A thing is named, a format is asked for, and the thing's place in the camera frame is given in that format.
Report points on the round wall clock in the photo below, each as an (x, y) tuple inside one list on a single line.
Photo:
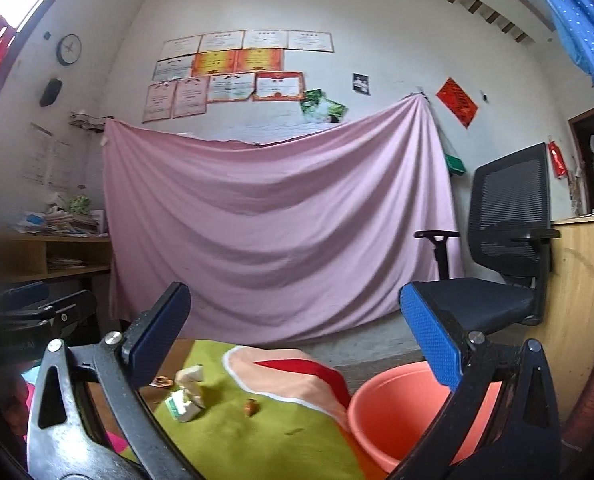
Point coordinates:
[(68, 51)]

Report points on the small orange peel scrap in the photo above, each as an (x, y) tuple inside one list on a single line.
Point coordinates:
[(251, 407)]

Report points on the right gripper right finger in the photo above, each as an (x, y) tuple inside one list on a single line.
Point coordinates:
[(438, 335)]

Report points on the brown paper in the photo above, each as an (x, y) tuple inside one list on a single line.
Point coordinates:
[(189, 381)]

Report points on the wall certificates group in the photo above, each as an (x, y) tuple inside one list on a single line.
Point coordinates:
[(193, 72)]

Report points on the brown snack scrap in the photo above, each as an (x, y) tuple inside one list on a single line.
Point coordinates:
[(162, 382)]

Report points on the black office chair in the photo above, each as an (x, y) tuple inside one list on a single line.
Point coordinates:
[(509, 231)]

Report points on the red diamond wall paper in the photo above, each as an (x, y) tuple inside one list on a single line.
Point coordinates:
[(457, 101)]

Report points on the green white wrapper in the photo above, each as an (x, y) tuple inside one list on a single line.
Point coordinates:
[(181, 406)]

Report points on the colourful patchwork table cloth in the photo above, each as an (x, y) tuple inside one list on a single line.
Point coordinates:
[(268, 414)]

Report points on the black wall object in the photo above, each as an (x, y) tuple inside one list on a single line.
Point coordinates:
[(51, 92)]

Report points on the pink hanging sheet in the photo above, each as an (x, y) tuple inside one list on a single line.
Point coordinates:
[(281, 242)]

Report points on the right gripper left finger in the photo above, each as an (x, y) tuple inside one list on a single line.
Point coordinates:
[(150, 337)]

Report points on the salmon plastic basin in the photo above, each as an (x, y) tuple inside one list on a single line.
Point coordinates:
[(391, 411)]

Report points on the wooden shelf desk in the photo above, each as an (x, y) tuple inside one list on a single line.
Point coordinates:
[(28, 258)]

